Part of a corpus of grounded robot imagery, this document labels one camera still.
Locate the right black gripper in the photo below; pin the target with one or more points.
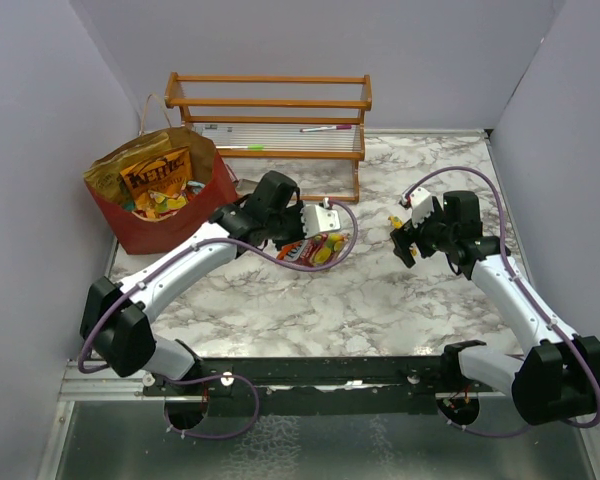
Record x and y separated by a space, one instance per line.
403 239

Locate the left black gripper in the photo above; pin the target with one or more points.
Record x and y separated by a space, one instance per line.
295 211

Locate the yellow M&M's packet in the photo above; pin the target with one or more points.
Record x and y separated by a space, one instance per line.
395 222

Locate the Fox's fruits candy bag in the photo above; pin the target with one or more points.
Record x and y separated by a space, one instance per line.
316 251

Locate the orange honey dijon chips bag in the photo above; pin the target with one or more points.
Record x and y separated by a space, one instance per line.
163 173

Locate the orange Fox's candy bag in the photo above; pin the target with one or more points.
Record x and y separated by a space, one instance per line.
156 206

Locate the gold kettle chips bag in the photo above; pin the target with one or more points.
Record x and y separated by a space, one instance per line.
104 175

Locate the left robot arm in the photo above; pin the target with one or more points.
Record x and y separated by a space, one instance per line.
118 316

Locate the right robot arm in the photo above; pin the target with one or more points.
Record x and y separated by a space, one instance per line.
558 377

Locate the red paper bag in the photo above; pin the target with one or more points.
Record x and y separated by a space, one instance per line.
140 237

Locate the small packet behind gripper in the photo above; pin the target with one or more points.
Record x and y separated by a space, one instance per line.
245 187

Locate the green marker pen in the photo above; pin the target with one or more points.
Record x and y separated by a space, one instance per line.
251 147

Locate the purple marker pen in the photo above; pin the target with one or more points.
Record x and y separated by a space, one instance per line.
325 128

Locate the wooden shelf rack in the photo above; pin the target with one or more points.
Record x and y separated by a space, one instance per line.
270 110

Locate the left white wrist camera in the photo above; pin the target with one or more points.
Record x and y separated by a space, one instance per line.
317 219

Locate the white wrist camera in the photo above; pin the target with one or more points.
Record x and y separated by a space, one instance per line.
420 202
317 219

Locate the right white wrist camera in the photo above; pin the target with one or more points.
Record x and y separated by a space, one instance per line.
420 202

